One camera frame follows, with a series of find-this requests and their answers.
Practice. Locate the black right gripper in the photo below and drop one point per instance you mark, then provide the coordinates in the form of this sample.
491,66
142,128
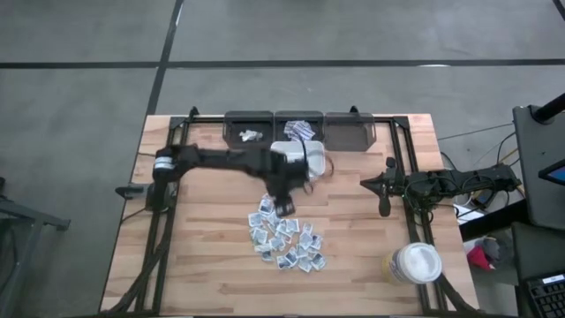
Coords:
395,183

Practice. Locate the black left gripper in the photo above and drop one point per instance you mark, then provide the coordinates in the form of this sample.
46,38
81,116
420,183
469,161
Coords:
284,176

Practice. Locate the alcohol antiseptic pad packet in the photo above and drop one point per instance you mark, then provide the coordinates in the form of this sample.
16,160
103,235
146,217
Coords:
260,236

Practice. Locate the blue striped bandage packet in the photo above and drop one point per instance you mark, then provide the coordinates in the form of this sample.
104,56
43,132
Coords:
291,129
305,137
306,128

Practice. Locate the green white packet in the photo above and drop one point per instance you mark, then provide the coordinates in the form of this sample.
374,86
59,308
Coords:
244,134
256,137

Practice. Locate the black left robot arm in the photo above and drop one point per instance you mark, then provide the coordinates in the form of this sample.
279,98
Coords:
220,159

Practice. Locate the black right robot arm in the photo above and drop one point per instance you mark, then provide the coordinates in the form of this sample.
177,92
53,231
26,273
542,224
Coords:
485,176

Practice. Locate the grey plastic bin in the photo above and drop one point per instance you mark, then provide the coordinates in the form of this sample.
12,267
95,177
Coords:
350,131
282,117
234,128

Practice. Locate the white plastic bin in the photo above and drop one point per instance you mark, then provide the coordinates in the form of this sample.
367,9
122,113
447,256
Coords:
282,146

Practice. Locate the Lysol wipes canister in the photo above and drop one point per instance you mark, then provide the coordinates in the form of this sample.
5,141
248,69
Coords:
412,263

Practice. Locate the white paper sheet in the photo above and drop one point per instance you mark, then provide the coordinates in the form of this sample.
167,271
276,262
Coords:
469,215

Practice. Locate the red cloth bag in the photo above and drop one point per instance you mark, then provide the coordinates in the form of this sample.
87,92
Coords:
479,259

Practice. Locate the grey fabric bundle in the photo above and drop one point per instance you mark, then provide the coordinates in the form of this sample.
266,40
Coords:
492,247

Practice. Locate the dark grey side cart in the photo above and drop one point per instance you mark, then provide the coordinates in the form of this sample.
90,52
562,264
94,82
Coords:
538,176

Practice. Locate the blue screen display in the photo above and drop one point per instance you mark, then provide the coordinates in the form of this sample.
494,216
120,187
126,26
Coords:
554,174

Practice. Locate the black keyboard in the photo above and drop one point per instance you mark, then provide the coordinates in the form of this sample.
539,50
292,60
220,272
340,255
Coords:
547,298

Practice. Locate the grey metal stand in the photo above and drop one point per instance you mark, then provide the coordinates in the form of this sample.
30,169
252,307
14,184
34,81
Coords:
31,218

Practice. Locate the black cart post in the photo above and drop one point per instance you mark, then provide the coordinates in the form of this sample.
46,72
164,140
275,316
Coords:
549,110

